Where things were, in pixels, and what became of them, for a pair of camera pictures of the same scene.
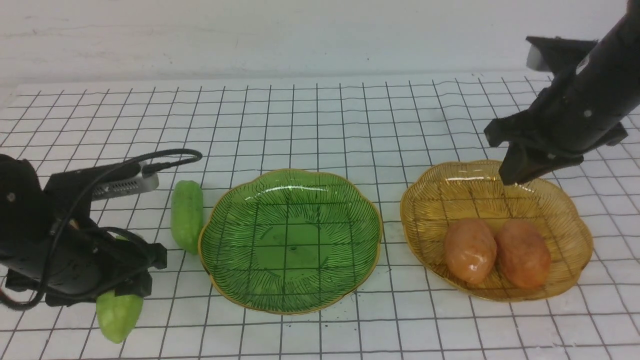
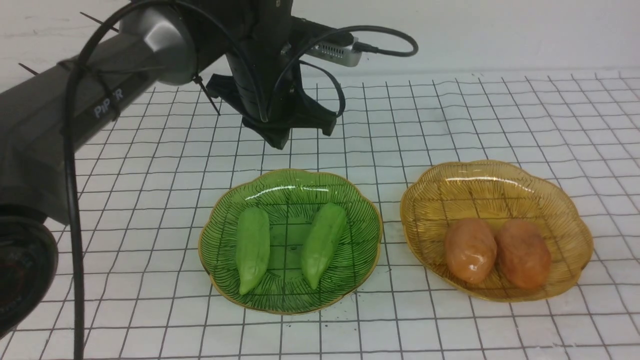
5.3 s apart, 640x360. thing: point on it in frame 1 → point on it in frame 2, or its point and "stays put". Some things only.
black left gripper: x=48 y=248 → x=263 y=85
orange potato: x=523 y=254 stays put
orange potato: x=471 y=249 stays put
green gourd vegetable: x=186 y=214 → x=252 y=242
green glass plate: x=289 y=241 stays put
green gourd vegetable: x=118 y=315 → x=324 y=235
